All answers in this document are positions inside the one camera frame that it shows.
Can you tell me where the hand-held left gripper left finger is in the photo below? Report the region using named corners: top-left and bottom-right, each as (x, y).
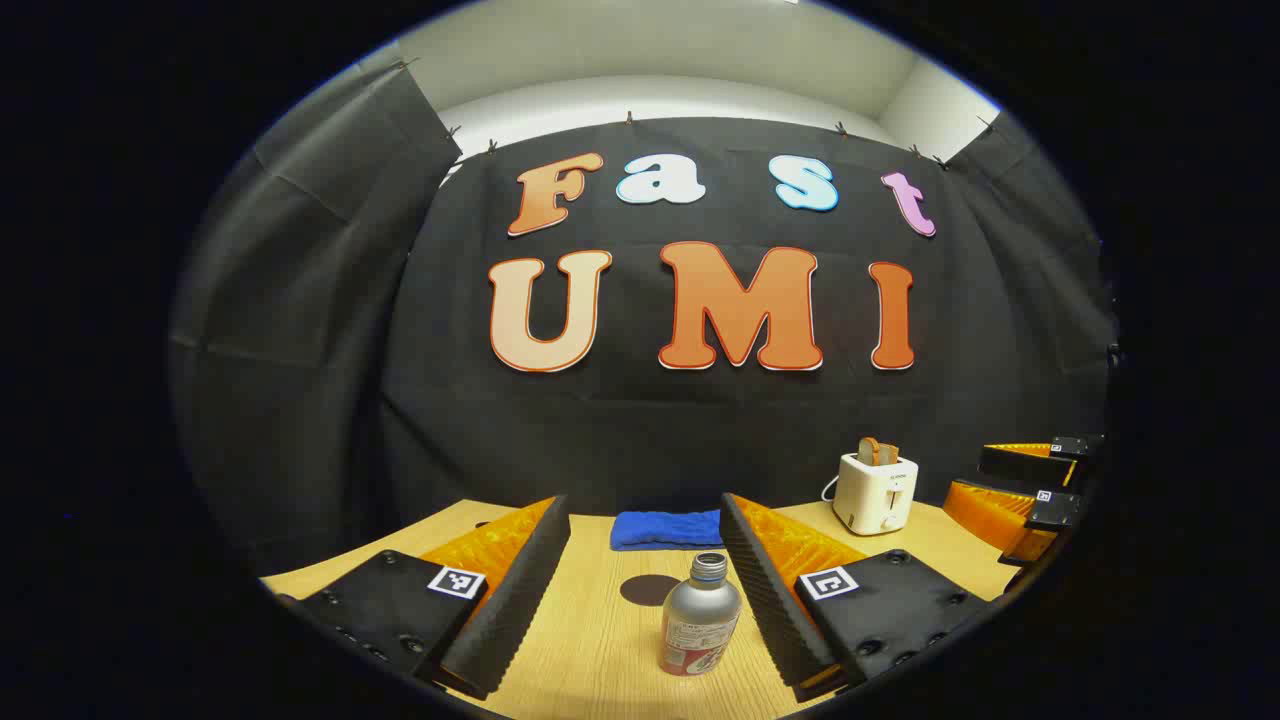
top-left (275, 495), bottom-right (571, 701)

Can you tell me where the white toaster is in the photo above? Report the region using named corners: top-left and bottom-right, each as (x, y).
top-left (832, 452), bottom-right (919, 536)

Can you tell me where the blue towel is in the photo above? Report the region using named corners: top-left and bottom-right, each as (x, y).
top-left (610, 510), bottom-right (723, 552)

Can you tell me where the dark round coaster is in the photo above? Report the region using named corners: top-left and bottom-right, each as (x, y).
top-left (620, 575), bottom-right (683, 607)

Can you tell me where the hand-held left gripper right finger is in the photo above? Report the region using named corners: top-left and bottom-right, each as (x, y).
top-left (720, 492), bottom-right (991, 703)

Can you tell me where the silver metal water bottle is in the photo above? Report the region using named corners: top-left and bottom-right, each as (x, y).
top-left (658, 552), bottom-right (743, 677)

